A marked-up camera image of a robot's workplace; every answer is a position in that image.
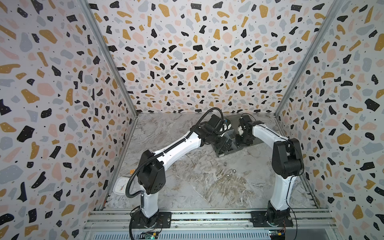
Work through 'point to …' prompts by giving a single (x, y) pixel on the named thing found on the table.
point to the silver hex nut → (225, 164)
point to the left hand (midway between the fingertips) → (226, 139)
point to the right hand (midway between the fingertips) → (236, 140)
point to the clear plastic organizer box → (236, 147)
